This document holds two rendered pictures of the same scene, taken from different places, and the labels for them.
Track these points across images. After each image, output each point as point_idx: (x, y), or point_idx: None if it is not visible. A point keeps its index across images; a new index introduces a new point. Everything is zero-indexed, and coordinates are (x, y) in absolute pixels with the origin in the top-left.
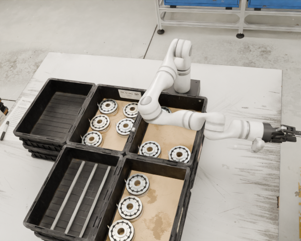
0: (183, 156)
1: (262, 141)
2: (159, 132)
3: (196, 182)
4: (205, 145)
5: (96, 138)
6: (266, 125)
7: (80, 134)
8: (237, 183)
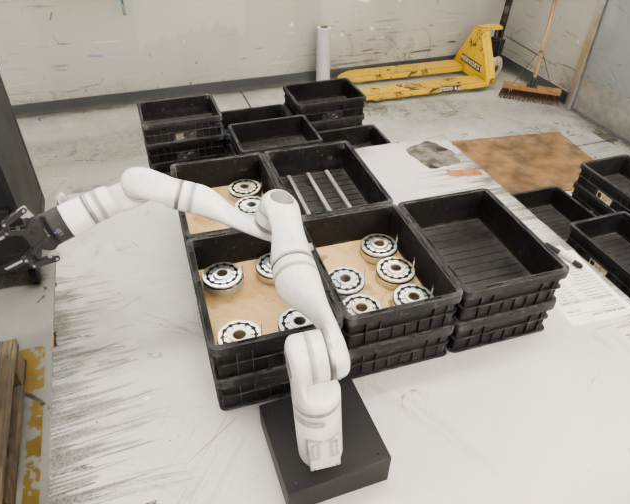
0: (213, 272)
1: (59, 194)
2: (285, 305)
3: (195, 314)
4: (207, 374)
5: (372, 245)
6: (51, 212)
7: (403, 242)
8: (126, 338)
